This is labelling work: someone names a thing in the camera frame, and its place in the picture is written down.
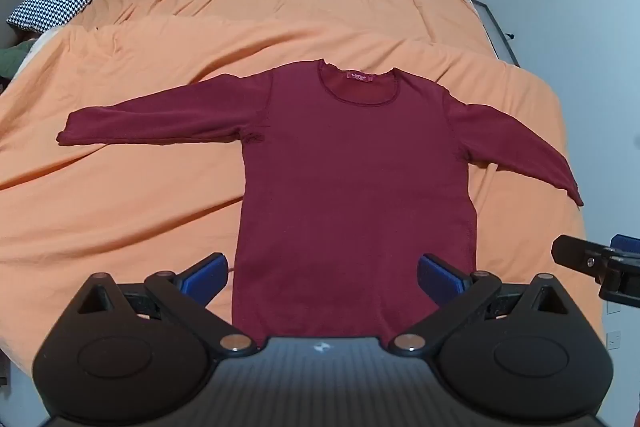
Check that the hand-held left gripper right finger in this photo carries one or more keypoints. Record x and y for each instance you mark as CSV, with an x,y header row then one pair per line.
x,y
441,279

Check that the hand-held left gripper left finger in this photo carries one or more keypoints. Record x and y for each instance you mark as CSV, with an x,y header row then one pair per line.
x,y
206,278

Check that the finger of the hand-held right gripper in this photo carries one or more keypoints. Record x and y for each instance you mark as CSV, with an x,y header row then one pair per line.
x,y
575,252
626,241

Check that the green cloth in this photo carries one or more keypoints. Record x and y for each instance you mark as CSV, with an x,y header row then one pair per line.
x,y
12,59

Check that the maroon long-sleeve sweater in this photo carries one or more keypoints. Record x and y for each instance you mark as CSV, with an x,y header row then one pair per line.
x,y
350,187

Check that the black white houndstooth pillow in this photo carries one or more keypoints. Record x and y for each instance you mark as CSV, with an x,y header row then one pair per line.
x,y
57,2

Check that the orange blanket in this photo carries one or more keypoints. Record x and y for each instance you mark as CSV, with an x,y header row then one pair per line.
x,y
150,187

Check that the white wall socket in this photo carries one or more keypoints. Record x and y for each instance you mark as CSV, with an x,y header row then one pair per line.
x,y
613,340

